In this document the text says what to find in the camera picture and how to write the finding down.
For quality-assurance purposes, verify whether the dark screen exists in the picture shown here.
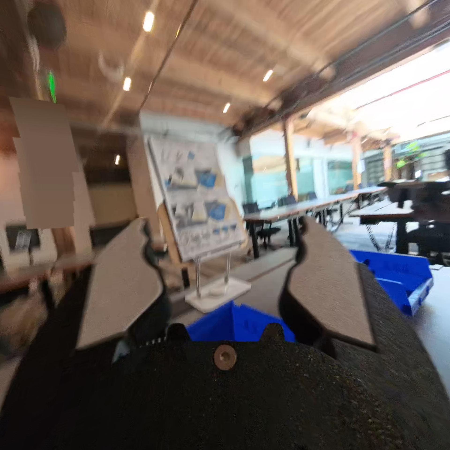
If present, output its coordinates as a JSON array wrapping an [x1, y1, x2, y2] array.
[[5, 225, 41, 254]]

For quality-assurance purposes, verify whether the printed instruction sheet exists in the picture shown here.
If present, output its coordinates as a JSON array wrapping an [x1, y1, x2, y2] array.
[[147, 136, 247, 261]]

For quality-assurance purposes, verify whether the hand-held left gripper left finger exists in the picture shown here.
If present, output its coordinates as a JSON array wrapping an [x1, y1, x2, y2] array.
[[75, 217, 173, 352]]

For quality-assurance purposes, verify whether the green plant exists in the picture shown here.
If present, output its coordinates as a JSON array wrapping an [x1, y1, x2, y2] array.
[[395, 141, 428, 169]]

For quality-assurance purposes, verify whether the blue plastic bin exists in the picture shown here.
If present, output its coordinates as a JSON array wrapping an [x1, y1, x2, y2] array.
[[349, 249, 434, 316], [186, 300, 296, 343]]

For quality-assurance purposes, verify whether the wooden display board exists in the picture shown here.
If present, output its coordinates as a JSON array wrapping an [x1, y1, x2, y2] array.
[[156, 197, 254, 271]]

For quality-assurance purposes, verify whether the white board stand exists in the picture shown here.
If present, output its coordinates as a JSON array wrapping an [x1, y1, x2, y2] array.
[[184, 251, 252, 314]]

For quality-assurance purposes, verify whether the long wooden table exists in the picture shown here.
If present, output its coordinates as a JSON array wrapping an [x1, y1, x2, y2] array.
[[349, 200, 415, 254], [244, 186, 388, 259]]

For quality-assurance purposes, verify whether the round black ceiling fixture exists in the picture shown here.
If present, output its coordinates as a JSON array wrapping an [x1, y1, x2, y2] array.
[[27, 2, 68, 50]]

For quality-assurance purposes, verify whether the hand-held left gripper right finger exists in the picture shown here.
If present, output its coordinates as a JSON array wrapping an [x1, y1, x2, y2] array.
[[279, 215, 377, 353]]

